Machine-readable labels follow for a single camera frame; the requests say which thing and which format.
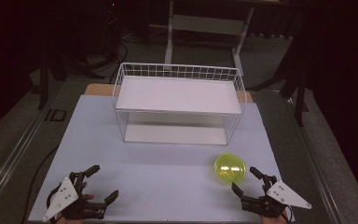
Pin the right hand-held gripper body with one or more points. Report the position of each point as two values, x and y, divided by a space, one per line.
284 194

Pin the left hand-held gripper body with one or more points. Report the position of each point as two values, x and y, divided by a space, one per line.
62 194

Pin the yellow-green translucent bowl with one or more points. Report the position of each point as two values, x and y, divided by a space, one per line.
230 169

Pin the person's left hand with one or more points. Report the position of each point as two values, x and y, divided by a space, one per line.
88 197

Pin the person's right hand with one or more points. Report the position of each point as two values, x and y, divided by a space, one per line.
273 221

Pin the white table cover sheet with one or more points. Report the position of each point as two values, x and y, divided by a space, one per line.
155 177

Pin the black stand leg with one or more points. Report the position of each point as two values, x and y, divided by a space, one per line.
43 84
298 93

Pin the metal floor rail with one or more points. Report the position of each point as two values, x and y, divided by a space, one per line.
12 158
317 161

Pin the black rectangular floor bracket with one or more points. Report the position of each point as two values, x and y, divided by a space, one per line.
56 115

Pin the white metal table frame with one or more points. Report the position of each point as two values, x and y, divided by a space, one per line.
208 25

